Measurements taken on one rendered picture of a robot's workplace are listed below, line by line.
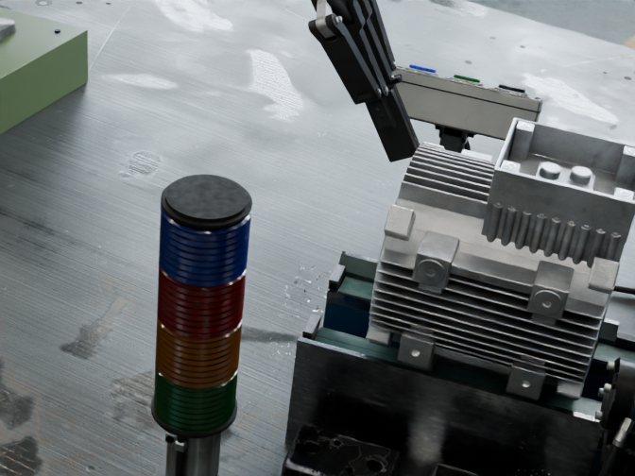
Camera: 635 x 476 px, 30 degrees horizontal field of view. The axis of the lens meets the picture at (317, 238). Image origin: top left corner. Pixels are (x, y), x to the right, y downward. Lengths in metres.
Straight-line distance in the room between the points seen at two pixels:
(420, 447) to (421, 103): 0.37
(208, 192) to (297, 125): 0.95
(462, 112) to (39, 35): 0.72
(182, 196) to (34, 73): 0.94
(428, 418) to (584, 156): 0.28
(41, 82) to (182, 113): 0.20
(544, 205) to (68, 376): 0.54
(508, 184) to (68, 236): 0.64
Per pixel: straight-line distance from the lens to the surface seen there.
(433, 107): 1.29
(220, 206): 0.77
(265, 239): 1.48
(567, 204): 1.01
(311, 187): 1.59
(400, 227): 1.02
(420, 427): 1.14
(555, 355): 1.04
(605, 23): 4.39
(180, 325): 0.81
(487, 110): 1.28
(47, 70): 1.72
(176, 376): 0.84
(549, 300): 1.00
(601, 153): 1.09
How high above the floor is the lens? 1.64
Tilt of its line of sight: 34 degrees down
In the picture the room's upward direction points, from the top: 7 degrees clockwise
